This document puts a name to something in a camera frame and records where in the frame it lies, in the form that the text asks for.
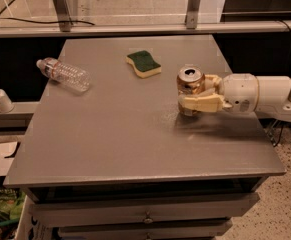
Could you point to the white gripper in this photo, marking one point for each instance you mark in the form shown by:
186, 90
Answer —
240, 91

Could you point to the dented orange soda can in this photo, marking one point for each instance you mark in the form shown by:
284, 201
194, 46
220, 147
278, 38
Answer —
190, 81

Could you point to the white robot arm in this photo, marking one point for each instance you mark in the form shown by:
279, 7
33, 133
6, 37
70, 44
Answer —
267, 96

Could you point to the green and yellow sponge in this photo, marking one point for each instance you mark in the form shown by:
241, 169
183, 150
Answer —
143, 64

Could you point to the grey drawer cabinet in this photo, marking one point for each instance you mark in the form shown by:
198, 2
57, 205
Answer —
94, 164

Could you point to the clear plastic water bottle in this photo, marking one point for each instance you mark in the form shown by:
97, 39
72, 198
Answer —
68, 75

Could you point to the round metal drawer knob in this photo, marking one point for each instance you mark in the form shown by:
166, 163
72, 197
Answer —
148, 219

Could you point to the green snack bag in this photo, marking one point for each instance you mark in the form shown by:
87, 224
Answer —
11, 206

